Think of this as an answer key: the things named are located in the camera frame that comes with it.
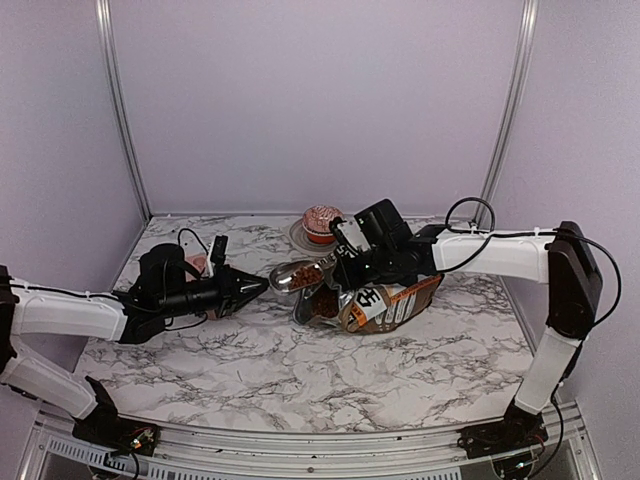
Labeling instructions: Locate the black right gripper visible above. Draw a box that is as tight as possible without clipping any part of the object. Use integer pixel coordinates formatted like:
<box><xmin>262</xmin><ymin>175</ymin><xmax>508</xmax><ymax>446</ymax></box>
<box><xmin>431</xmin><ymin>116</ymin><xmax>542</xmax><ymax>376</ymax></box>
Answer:
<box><xmin>334</xmin><ymin>242</ymin><xmax>399</xmax><ymax>290</ymax></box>

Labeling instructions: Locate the aluminium frame post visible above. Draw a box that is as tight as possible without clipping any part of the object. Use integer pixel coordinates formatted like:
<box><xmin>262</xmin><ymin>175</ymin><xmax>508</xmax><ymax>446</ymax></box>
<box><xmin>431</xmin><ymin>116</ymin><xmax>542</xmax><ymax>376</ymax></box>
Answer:
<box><xmin>480</xmin><ymin>0</ymin><xmax>540</xmax><ymax>203</ymax></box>
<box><xmin>95</xmin><ymin>0</ymin><xmax>152</xmax><ymax>223</ymax></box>

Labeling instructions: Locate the white brown pet food bag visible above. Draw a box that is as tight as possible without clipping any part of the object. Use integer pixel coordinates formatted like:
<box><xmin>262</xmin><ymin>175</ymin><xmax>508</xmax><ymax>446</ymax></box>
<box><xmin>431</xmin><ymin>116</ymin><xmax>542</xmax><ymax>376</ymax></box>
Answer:
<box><xmin>292</xmin><ymin>252</ymin><xmax>444</xmax><ymax>335</ymax></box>

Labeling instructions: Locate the white tape roll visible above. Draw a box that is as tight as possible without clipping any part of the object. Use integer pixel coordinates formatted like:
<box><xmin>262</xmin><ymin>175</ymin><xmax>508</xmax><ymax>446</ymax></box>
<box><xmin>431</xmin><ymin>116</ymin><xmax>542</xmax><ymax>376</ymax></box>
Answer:
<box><xmin>283</xmin><ymin>219</ymin><xmax>338</xmax><ymax>258</ymax></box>

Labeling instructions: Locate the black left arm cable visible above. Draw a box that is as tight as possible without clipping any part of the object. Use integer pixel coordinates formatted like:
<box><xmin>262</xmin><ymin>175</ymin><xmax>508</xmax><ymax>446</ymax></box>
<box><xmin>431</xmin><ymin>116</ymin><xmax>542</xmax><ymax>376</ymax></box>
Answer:
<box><xmin>0</xmin><ymin>227</ymin><xmax>211</xmax><ymax>331</ymax></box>

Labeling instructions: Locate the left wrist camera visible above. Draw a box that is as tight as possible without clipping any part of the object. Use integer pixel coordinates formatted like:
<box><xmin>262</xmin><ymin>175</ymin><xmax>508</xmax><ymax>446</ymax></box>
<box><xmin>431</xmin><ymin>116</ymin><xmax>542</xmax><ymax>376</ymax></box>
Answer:
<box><xmin>206</xmin><ymin>235</ymin><xmax>229</xmax><ymax>277</ymax></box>

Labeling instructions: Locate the red patterned ceramic bowl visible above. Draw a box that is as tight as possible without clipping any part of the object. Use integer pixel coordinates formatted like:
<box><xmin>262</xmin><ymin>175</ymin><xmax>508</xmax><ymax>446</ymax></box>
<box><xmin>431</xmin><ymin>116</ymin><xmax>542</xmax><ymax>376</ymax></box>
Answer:
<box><xmin>302</xmin><ymin>205</ymin><xmax>344</xmax><ymax>245</ymax></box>

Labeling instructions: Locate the pink double pet feeder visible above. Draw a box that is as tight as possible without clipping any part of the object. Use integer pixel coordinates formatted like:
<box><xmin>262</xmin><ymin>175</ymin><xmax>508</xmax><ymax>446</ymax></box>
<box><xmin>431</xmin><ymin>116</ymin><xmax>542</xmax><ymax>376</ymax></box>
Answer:
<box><xmin>185</xmin><ymin>254</ymin><xmax>218</xmax><ymax>320</ymax></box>

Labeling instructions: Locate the silver metal scoop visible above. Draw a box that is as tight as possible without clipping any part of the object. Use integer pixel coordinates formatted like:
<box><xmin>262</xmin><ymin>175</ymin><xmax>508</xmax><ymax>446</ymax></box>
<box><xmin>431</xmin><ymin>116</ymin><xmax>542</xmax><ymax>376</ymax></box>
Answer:
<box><xmin>268</xmin><ymin>260</ymin><xmax>325</xmax><ymax>294</ymax></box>

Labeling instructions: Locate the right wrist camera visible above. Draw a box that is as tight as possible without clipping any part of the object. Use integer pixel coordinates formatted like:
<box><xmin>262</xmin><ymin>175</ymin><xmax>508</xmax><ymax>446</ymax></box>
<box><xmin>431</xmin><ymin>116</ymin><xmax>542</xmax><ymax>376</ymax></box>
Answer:
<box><xmin>329</xmin><ymin>217</ymin><xmax>371</xmax><ymax>254</ymax></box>

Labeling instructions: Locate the left aluminium frame post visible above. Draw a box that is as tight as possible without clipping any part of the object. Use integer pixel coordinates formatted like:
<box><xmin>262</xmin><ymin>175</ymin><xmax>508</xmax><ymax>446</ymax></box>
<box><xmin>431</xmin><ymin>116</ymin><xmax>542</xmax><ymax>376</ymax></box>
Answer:
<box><xmin>95</xmin><ymin>0</ymin><xmax>152</xmax><ymax>223</ymax></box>

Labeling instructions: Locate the aluminium front frame rail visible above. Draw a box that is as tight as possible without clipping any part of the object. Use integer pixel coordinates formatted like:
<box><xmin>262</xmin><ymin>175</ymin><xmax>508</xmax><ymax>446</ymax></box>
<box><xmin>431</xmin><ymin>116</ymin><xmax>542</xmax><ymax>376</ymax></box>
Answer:
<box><xmin>16</xmin><ymin>403</ymin><xmax>602</xmax><ymax>479</ymax></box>

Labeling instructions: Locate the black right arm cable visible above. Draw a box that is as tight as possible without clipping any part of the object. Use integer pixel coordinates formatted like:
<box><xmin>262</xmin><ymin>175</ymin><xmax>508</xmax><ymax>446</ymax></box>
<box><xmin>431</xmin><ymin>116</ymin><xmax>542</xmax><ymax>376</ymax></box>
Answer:
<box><xmin>443</xmin><ymin>197</ymin><xmax>623</xmax><ymax>329</ymax></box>

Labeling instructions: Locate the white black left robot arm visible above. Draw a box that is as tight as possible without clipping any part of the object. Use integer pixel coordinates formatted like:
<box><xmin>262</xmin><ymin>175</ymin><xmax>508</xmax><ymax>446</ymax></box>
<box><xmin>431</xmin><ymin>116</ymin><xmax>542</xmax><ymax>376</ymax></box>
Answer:
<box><xmin>1</xmin><ymin>236</ymin><xmax>269</xmax><ymax>455</ymax></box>

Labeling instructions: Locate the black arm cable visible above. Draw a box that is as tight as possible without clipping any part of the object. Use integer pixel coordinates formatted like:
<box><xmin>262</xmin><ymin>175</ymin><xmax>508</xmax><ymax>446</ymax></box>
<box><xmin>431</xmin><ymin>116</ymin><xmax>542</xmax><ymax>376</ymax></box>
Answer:
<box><xmin>0</xmin><ymin>227</ymin><xmax>211</xmax><ymax>331</ymax></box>
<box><xmin>443</xmin><ymin>197</ymin><xmax>623</xmax><ymax>329</ymax></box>

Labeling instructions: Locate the right aluminium frame post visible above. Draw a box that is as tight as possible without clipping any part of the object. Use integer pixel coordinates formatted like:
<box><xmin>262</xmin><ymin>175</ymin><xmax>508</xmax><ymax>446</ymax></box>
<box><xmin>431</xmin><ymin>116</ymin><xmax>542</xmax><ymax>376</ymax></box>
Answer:
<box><xmin>480</xmin><ymin>0</ymin><xmax>540</xmax><ymax>203</ymax></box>

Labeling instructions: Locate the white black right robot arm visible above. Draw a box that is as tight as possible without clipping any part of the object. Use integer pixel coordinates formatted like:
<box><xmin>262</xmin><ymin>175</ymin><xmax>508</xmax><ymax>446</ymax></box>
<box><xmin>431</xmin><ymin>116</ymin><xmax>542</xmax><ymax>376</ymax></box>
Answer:
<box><xmin>329</xmin><ymin>199</ymin><xmax>603</xmax><ymax>458</ymax></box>

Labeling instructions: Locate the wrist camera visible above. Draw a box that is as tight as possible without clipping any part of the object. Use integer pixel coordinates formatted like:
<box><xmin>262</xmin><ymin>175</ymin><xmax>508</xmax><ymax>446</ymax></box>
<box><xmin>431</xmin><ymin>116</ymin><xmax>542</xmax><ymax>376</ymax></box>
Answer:
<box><xmin>206</xmin><ymin>235</ymin><xmax>229</xmax><ymax>277</ymax></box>
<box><xmin>329</xmin><ymin>217</ymin><xmax>371</xmax><ymax>254</ymax></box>

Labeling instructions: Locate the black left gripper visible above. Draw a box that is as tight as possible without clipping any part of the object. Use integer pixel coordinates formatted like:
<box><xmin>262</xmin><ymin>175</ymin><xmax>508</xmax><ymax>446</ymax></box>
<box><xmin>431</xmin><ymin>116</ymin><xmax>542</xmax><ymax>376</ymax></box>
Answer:
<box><xmin>158</xmin><ymin>263</ymin><xmax>269</xmax><ymax>318</ymax></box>

